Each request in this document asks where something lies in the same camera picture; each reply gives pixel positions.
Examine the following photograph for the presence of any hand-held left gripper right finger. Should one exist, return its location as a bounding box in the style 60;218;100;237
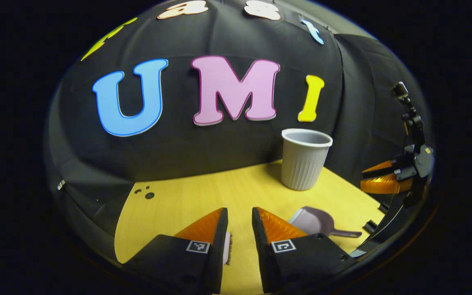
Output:
251;206;358;294

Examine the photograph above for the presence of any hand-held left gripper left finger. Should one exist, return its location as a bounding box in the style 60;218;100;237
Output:
121;207;229;295

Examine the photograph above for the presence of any lilac plastic dustpan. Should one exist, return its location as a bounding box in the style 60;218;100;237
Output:
288;206;363;239

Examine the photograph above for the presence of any small lilac broom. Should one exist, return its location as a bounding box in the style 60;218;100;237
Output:
222;231;232;266

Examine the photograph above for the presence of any white ribbed garbage bin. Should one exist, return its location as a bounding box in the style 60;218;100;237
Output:
281;128;334;191

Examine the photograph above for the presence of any yellow wooden desktop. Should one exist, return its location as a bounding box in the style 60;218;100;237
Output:
114;160;386;295

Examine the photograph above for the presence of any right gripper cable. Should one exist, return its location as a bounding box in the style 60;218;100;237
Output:
351;193;411;259

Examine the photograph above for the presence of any black desk edge bracket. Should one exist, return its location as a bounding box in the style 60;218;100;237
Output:
362;203;389;234

